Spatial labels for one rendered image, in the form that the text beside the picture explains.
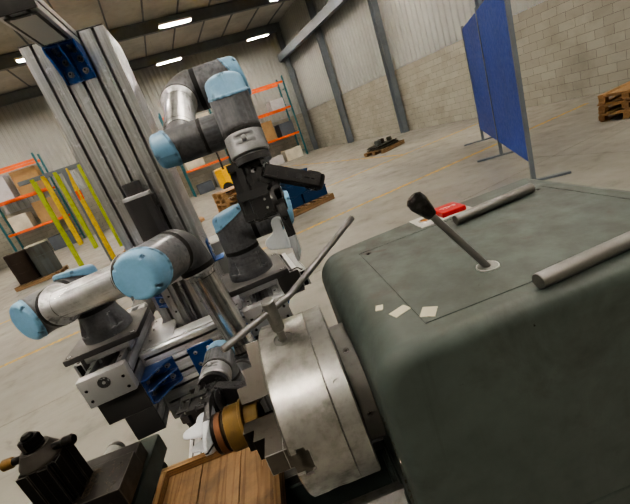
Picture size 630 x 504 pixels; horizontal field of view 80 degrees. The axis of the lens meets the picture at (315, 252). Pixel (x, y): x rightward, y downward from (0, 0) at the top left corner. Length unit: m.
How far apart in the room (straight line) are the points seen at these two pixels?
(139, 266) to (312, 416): 0.50
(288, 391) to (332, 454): 0.12
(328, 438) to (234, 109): 0.57
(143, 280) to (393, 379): 0.60
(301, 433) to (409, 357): 0.22
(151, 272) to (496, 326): 0.68
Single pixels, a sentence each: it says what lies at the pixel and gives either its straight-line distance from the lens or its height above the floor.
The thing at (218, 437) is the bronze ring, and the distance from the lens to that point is 0.78.
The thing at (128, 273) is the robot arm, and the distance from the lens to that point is 0.93.
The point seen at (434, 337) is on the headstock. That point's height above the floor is 1.25.
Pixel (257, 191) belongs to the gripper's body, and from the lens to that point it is 0.69.
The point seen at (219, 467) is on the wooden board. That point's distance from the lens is 1.06.
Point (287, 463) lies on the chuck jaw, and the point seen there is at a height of 1.08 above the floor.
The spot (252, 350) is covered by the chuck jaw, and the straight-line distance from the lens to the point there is 0.77.
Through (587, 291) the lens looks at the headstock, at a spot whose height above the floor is 1.24.
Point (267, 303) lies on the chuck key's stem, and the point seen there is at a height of 1.32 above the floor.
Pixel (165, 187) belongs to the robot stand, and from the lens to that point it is 1.41.
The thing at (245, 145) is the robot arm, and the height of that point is 1.56.
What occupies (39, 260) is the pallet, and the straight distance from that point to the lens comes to 13.13.
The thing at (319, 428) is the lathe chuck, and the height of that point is 1.13.
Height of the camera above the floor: 1.55
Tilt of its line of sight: 18 degrees down
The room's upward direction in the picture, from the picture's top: 20 degrees counter-clockwise
